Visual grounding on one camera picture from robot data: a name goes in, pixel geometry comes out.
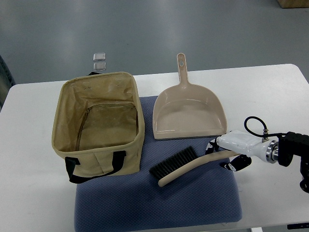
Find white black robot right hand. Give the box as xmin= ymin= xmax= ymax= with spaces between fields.
xmin=205 ymin=130 xmax=279 ymax=172

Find pink hand broom black bristles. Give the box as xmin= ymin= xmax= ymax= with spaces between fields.
xmin=149 ymin=146 xmax=237 ymax=187

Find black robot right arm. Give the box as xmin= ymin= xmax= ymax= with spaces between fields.
xmin=244 ymin=116 xmax=309 ymax=193

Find pink plastic dustpan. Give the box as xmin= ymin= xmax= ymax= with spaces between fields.
xmin=153 ymin=53 xmax=227 ymax=140

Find blue seat cushion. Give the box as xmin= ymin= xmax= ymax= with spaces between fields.
xmin=74 ymin=96 xmax=242 ymax=232

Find black table control panel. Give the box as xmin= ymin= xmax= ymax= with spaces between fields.
xmin=287 ymin=222 xmax=309 ymax=230

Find cardboard box corner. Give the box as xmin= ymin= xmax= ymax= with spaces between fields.
xmin=277 ymin=0 xmax=309 ymax=9

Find lower metal floor plate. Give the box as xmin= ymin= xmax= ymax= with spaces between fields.
xmin=93 ymin=61 xmax=106 ymax=71

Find metal floor plate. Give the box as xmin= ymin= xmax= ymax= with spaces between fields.
xmin=93 ymin=52 xmax=106 ymax=61
xmin=93 ymin=61 xmax=106 ymax=71

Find upper metal floor plate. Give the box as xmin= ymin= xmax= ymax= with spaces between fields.
xmin=93 ymin=52 xmax=106 ymax=61

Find dark chair edge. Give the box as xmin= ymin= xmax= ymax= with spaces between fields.
xmin=0 ymin=56 xmax=16 ymax=109

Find yellow fabric bag black handles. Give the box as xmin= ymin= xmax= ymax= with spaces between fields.
xmin=52 ymin=72 xmax=145 ymax=184

